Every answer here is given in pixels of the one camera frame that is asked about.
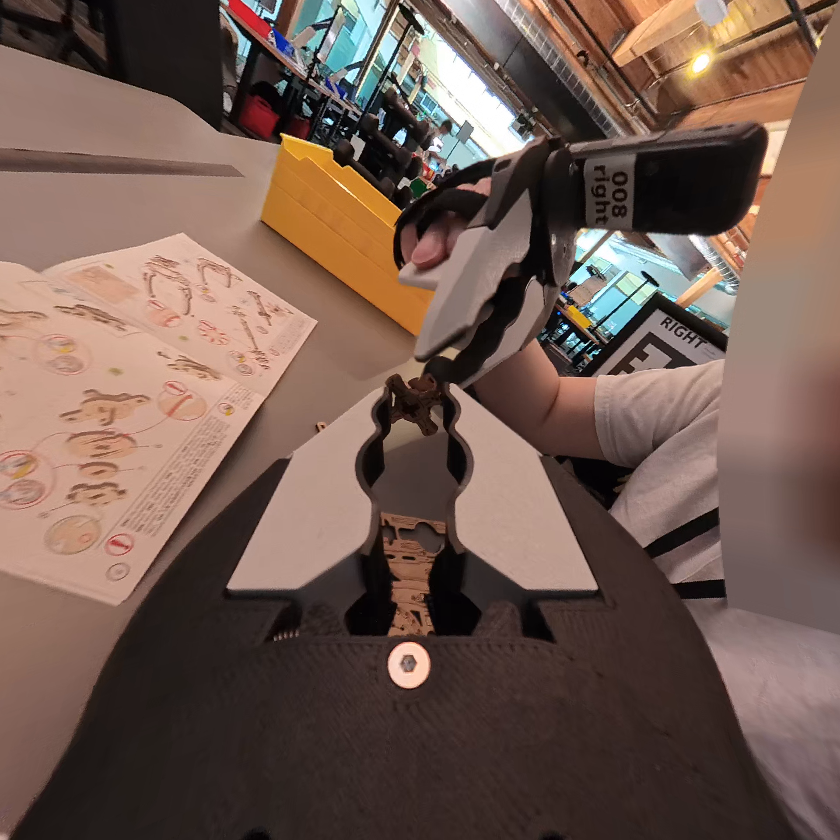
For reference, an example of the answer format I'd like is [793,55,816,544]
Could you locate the person's right forearm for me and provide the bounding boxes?
[471,340,634,468]

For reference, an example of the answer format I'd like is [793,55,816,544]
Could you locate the black dumbbell rack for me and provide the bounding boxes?
[331,84,437,207]

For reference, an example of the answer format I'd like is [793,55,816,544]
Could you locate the person's white shirt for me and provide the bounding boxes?
[594,360,729,601]

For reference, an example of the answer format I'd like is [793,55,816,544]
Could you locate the person's right hand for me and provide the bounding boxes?
[402,181,490,269]

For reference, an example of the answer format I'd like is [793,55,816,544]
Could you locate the person's grey trousers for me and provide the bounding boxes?
[686,600,840,840]

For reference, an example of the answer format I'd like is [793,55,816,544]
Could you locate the illustrated instruction booklet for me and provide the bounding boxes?
[0,232,319,606]

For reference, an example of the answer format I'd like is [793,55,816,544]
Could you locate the laser-cut wooden parts sheet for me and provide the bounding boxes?
[379,512,452,639]

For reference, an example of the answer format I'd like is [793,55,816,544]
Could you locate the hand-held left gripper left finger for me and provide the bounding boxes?
[226,386,389,631]

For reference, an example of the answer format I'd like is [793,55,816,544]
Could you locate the wooden cross-shaped model part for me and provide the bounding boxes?
[383,373,446,437]

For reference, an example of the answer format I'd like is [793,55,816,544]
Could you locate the yellow plastic bin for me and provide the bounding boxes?
[260,133,435,337]

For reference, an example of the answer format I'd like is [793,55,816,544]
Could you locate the black and white sign board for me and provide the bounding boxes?
[591,291,729,379]

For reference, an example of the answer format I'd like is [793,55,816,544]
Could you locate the red storage bin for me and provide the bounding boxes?
[238,95,282,140]

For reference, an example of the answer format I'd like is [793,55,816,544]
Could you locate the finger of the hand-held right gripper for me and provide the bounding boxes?
[450,262,563,389]
[396,193,538,363]

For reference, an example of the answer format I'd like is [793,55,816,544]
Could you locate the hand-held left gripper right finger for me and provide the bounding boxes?
[444,383,602,631]

